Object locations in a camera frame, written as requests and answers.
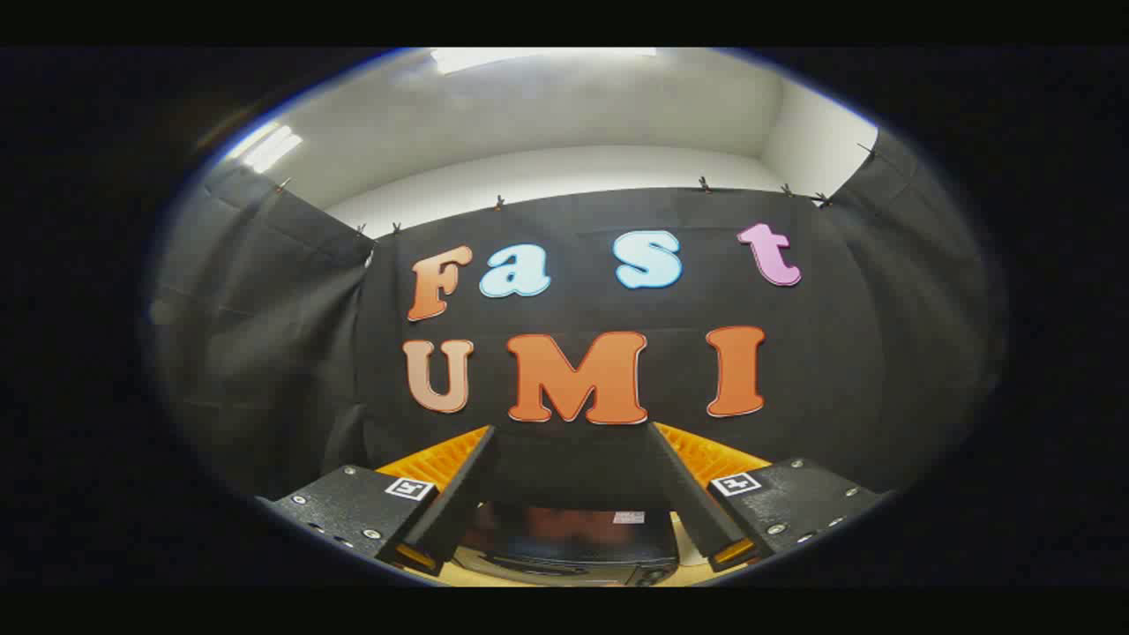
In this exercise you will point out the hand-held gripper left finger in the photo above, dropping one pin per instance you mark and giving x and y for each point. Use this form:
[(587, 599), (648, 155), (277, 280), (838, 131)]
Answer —
[(463, 494)]

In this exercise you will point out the black toaster oven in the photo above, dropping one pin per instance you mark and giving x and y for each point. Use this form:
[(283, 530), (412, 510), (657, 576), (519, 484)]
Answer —
[(564, 547)]

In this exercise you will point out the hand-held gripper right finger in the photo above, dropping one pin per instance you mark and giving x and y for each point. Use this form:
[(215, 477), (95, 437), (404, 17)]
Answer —
[(684, 494)]

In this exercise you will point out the row of small cloth clips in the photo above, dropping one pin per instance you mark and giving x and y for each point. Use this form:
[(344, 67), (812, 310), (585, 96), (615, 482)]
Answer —
[(704, 184)]

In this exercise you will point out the narrow ceiling light panel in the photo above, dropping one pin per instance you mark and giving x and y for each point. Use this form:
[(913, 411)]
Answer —
[(267, 148)]

